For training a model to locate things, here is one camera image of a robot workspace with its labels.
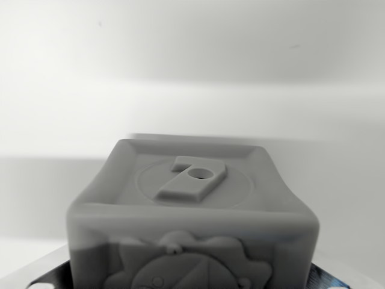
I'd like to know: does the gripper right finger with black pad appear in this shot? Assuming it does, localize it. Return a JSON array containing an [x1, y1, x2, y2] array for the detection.
[[307, 248, 385, 289]]

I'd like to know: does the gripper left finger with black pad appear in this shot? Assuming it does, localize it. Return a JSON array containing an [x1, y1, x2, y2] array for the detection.
[[0, 243, 73, 289]]

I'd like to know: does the grey cube with embossed seven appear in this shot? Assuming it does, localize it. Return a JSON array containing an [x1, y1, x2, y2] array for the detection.
[[65, 138, 321, 289]]

